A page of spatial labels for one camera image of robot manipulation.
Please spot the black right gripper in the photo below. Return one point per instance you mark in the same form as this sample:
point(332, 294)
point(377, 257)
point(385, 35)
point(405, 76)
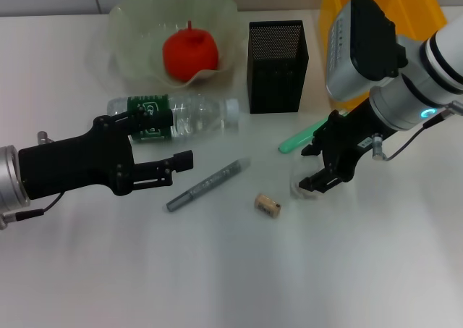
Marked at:
point(347, 139)

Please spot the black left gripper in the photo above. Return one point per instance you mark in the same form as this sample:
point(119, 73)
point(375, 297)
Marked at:
point(72, 165)

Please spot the mint green pen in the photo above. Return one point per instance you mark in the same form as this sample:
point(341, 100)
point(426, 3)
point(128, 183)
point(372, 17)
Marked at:
point(294, 141)

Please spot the clear bottle with green label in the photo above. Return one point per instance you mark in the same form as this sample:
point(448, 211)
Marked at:
point(195, 118)

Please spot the red-orange toy fruit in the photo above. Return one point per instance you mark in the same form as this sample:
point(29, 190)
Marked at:
point(190, 53)

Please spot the grey glitter pen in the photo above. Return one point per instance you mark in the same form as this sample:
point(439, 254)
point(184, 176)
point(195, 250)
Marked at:
point(210, 183)

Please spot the black mesh pen holder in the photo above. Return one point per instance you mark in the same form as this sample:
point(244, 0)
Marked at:
point(275, 78)

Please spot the translucent green fruit plate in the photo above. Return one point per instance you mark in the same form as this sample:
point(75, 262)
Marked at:
point(144, 53)

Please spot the small wine cork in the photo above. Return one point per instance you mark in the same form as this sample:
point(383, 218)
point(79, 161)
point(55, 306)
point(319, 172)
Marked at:
point(267, 205)

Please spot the yellow plastic bin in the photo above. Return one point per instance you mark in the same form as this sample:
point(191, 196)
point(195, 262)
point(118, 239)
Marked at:
point(331, 2)

